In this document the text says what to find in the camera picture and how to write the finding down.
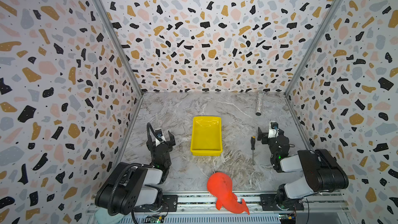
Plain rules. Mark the right aluminium corner post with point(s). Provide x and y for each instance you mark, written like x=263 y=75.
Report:
x=313 y=44

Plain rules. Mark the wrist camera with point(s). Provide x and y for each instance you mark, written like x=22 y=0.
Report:
x=273 y=130
x=158 y=137

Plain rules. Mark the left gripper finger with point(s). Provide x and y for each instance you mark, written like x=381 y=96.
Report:
x=150 y=142
x=171 y=141

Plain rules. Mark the aluminium corner post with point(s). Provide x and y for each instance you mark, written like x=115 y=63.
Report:
x=313 y=44
x=117 y=45

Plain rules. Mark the red plush toy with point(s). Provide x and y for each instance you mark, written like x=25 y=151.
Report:
x=220 y=186

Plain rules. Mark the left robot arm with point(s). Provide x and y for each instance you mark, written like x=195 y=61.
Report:
x=134 y=186

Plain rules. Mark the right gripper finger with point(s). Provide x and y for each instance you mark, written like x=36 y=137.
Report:
x=264 y=138
x=260 y=132

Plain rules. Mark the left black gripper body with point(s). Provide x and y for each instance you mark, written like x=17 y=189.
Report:
x=161 y=144

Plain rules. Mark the yellow plastic bin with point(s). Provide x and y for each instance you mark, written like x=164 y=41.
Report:
x=206 y=137

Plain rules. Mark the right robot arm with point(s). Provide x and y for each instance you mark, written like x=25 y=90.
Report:
x=321 y=172

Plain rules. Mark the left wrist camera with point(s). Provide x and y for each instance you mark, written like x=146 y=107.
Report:
x=158 y=137

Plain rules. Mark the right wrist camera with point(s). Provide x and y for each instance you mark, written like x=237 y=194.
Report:
x=273 y=130

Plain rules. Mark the black yellow deli screwdriver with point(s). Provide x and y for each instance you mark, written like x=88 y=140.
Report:
x=252 y=143

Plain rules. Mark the left aluminium corner post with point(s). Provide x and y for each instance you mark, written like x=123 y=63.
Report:
x=117 y=45

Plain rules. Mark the glittery silver cylinder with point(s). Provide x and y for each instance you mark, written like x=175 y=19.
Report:
x=259 y=103

